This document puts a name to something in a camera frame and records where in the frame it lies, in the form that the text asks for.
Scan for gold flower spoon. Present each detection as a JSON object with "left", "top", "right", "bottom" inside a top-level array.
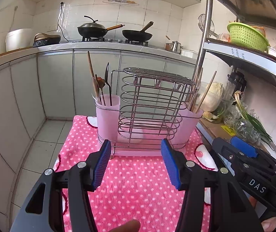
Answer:
[{"left": 96, "top": 77, "right": 106, "bottom": 105}]

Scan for black plastic spoon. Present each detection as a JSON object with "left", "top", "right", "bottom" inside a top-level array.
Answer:
[{"left": 104, "top": 62, "right": 112, "bottom": 106}]

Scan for light wooden chopstick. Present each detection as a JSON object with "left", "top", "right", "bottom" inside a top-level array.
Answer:
[{"left": 92, "top": 77, "right": 101, "bottom": 103}]

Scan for dark wooden chopstick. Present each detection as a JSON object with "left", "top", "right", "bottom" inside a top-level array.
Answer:
[{"left": 87, "top": 51, "right": 95, "bottom": 78}]

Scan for kitchen counter cabinets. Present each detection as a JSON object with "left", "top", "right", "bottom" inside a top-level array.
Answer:
[{"left": 0, "top": 41, "right": 199, "bottom": 199}]

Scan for right hand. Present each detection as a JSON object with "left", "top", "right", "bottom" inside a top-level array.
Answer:
[{"left": 249, "top": 195, "right": 276, "bottom": 232}]

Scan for left hand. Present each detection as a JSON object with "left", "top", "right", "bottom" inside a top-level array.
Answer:
[{"left": 110, "top": 219, "right": 141, "bottom": 232}]

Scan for green onions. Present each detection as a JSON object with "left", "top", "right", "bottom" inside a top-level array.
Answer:
[{"left": 234, "top": 91, "right": 273, "bottom": 147}]

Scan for pink utensil holder tray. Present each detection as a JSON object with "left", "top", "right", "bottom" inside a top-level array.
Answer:
[{"left": 95, "top": 95, "right": 203, "bottom": 157}]

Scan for pink polka dot cloth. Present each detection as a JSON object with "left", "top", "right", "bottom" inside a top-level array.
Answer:
[{"left": 53, "top": 115, "right": 217, "bottom": 232}]

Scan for napa cabbage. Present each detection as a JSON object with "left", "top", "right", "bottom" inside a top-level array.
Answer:
[{"left": 200, "top": 82, "right": 224, "bottom": 112}]

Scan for green plastic basket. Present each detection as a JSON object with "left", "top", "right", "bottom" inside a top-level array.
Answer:
[{"left": 227, "top": 22, "right": 269, "bottom": 52}]

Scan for steel kettle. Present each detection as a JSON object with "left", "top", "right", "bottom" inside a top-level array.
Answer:
[{"left": 169, "top": 41, "right": 183, "bottom": 54}]

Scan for black frying pan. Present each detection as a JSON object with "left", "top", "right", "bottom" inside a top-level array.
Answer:
[{"left": 122, "top": 21, "right": 154, "bottom": 42}]

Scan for black wok with lid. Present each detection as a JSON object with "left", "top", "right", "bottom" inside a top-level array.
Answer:
[{"left": 77, "top": 15, "right": 124, "bottom": 41}]

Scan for white rice cooker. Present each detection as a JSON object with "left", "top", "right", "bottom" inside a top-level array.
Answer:
[{"left": 5, "top": 28, "right": 34, "bottom": 52}]

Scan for metal wire rack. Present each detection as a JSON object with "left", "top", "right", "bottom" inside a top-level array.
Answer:
[{"left": 97, "top": 67, "right": 198, "bottom": 154}]

